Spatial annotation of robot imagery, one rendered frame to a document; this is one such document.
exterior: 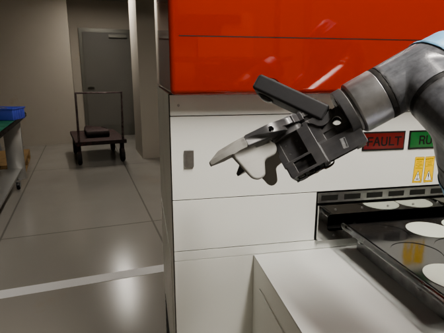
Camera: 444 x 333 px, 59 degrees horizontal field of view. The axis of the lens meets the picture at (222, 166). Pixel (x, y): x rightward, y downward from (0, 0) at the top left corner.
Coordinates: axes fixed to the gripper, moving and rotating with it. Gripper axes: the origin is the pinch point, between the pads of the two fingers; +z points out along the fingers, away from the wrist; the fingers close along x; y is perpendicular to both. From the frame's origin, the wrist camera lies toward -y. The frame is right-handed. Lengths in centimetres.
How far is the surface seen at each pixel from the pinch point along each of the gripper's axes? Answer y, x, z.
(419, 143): 7, 53, -38
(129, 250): -28, 205, 133
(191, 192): -5.3, 29.7, 15.6
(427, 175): 16, 58, -37
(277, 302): 24.7, 27.5, 8.1
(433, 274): 31.6, 25.9, -21.3
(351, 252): 24, 51, -10
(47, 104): -385, 516, 346
